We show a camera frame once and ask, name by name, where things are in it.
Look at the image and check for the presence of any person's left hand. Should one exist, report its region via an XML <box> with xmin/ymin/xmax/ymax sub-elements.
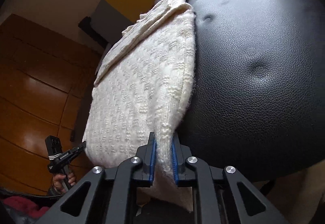
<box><xmin>52</xmin><ymin>171</ymin><xmax>77</xmax><ymax>194</ymax></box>

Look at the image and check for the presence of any red clothing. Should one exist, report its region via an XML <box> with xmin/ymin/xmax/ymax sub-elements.
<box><xmin>0</xmin><ymin>195</ymin><xmax>50</xmax><ymax>218</ymax></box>

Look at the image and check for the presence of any black leather bench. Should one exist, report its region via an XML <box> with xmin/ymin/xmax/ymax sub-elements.
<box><xmin>155</xmin><ymin>0</ymin><xmax>325</xmax><ymax>189</ymax></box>

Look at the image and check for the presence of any brown wooden wardrobe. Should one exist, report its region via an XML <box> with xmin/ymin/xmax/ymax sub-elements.
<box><xmin>0</xmin><ymin>13</ymin><xmax>103</xmax><ymax>196</ymax></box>

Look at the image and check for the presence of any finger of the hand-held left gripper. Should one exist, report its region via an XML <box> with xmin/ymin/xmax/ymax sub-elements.
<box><xmin>70</xmin><ymin>141</ymin><xmax>87</xmax><ymax>157</ymax></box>

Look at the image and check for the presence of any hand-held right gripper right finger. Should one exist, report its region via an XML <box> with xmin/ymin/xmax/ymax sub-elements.
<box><xmin>171</xmin><ymin>135</ymin><xmax>288</xmax><ymax>224</ymax></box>

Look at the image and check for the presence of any cream knitted sweater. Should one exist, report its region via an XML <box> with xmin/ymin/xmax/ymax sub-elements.
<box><xmin>82</xmin><ymin>0</ymin><xmax>197</xmax><ymax>213</ymax></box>

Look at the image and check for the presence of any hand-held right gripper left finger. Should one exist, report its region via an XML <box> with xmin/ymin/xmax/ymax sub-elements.
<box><xmin>47</xmin><ymin>132</ymin><xmax>156</xmax><ymax>224</ymax></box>

